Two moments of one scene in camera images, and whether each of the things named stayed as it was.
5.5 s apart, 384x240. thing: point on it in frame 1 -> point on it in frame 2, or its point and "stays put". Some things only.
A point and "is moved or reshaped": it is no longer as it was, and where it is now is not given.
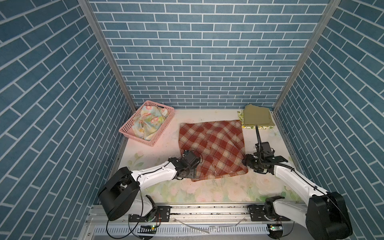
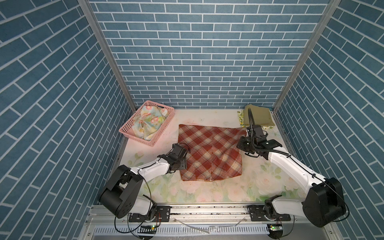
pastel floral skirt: (148, 121) stays put
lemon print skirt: (240, 114) stays put
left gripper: (192, 174) -> (184, 163)
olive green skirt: (257, 115) stays put
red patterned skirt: (222, 144) is moved or reshaped
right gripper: (247, 158) -> (241, 143)
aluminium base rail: (197, 222) stays put
